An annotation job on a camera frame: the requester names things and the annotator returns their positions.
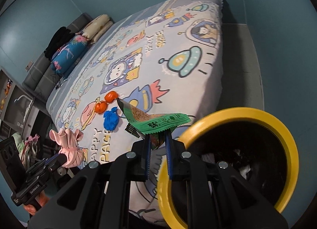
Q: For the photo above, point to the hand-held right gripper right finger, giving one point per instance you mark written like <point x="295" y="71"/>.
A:
<point x="169" y="159"/>

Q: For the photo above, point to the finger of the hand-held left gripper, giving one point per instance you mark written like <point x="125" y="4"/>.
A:
<point x="53" y="159"/>

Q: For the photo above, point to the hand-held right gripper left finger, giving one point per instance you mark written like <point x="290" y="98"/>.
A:
<point x="147" y="159"/>

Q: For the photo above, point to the pink cloth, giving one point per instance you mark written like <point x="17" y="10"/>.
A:
<point x="70" y="149"/>

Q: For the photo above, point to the green snack wrapper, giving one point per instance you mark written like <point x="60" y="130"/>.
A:
<point x="163" y="120"/>

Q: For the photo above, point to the yellow-rimmed trash bin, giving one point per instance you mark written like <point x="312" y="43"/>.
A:
<point x="247" y="114"/>

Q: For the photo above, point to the person's left hand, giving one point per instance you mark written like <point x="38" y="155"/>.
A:
<point x="31" y="209"/>

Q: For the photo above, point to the pile of colourful clothes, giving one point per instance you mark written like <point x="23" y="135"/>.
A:
<point x="27" y="145"/>

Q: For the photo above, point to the blue crumpled glove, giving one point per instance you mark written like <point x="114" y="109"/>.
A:
<point x="111" y="120"/>

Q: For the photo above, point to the storage shelf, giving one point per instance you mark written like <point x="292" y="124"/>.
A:
<point x="14" y="110"/>

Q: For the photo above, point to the orange crumpled ball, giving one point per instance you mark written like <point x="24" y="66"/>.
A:
<point x="112" y="96"/>
<point x="101" y="107"/>

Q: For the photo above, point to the white crumpled paper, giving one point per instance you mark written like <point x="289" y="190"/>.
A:
<point x="245" y="168"/>

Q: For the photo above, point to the cartoon printed bed sheet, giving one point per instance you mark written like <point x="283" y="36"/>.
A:
<point x="173" y="83"/>

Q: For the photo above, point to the grey headboard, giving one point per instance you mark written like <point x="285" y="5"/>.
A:
<point x="37" y="75"/>

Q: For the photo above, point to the blue floral pillow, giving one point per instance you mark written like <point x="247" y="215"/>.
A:
<point x="69" y="50"/>

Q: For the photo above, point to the grey bed base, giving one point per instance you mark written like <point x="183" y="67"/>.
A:
<point x="240" y="70"/>

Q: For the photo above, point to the dark clothing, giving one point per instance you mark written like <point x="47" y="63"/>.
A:
<point x="58" y="41"/>

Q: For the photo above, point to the wall outlet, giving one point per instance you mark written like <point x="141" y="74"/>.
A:
<point x="29" y="65"/>

